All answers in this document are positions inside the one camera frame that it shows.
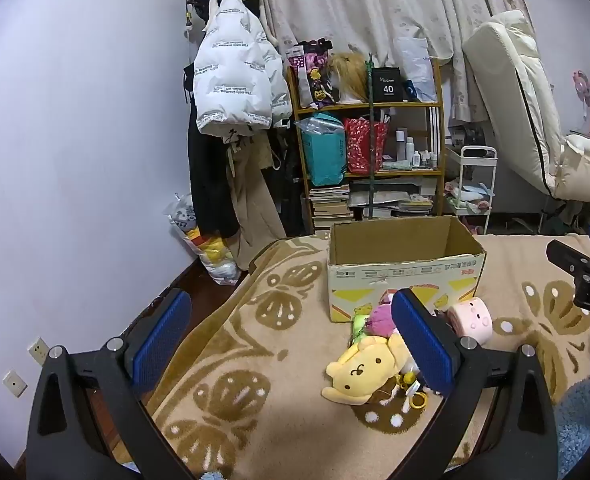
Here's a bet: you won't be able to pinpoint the green pole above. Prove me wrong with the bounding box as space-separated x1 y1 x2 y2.
366 54 379 221

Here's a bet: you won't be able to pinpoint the clear plastic bag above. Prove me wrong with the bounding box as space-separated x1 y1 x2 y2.
395 35 439 103

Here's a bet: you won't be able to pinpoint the blonde wig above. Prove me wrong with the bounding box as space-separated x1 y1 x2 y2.
328 51 372 104

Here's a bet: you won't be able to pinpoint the green tissue pack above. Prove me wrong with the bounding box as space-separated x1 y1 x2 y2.
351 312 376 346

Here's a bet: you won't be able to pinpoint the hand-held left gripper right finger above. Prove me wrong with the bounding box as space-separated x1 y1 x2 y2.
390 287 560 480

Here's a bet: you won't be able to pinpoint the yellow dog plush toy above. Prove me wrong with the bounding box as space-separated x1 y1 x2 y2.
324 334 417 405

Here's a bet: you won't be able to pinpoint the floral curtain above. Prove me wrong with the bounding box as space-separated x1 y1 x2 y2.
247 0 523 123

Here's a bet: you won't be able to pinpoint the wooden shelf rack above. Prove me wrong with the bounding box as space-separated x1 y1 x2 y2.
286 57 446 235

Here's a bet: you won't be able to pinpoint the pink fan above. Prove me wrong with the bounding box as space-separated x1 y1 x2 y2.
570 70 590 107

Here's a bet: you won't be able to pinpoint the doll accessory packages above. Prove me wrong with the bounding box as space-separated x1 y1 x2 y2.
288 39 334 110

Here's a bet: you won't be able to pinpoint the stack of books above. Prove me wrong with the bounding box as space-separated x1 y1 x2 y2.
308 185 355 232

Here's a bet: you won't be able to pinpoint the white puffer jacket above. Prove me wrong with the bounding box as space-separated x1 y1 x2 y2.
193 0 294 137

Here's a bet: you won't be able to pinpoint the pile of papers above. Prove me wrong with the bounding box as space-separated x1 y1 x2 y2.
348 185 434 219

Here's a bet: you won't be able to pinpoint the pink plush toy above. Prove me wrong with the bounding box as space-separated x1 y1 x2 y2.
447 297 494 345

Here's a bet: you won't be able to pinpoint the plastic bag of toys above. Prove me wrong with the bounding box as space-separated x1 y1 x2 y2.
166 194 242 287

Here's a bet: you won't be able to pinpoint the beige butterfly pattern blanket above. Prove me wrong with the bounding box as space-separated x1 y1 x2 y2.
145 232 590 480

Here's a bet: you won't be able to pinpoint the white trolley cart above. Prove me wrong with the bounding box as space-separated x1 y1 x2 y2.
444 145 498 235

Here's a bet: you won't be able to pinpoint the magenta plush toy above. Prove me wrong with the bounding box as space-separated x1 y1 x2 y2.
365 304 401 337

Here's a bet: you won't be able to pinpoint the black hanging coat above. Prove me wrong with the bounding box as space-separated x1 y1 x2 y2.
184 60 241 242

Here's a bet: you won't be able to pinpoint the blue fleece clothing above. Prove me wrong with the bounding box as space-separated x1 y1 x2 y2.
555 374 590 480

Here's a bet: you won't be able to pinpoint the row of small bottles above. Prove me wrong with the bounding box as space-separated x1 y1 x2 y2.
395 130 441 169

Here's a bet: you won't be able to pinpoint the teal bag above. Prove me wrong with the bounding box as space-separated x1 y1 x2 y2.
299 112 347 187

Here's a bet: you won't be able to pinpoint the white wall socket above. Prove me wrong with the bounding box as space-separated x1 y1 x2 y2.
2 370 28 398
28 337 50 365

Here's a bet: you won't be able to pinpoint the white upright mattress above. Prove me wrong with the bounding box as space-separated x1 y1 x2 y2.
462 10 566 197

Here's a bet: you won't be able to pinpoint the red patterned bag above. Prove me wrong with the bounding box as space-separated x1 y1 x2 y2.
344 117 390 175

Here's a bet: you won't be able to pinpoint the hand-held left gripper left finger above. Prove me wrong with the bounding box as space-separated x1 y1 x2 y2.
25 287 196 480

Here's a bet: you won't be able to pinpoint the black box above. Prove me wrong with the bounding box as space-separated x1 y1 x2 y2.
372 66 404 104

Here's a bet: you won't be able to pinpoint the printed cardboard box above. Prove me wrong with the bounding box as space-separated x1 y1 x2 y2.
326 215 488 323

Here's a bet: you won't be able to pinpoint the white duvet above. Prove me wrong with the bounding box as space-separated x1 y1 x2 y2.
554 132 590 205

